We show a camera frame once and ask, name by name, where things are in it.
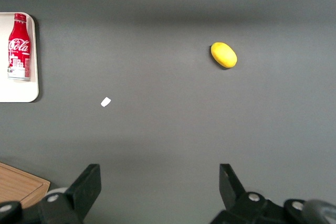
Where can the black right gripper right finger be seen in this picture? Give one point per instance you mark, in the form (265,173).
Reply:
(233,195)

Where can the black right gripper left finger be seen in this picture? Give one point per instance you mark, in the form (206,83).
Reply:
(84,192)

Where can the beige plastic tray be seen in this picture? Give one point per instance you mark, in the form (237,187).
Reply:
(32,87)

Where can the wooden drawer cabinet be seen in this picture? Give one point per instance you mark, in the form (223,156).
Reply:
(18,182)

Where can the small white tape piece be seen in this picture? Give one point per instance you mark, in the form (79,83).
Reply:
(105,102)

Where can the yellow lemon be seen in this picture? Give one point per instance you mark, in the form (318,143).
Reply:
(224,55)

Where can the red cola bottle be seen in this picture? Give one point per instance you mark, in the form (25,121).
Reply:
(19,48)

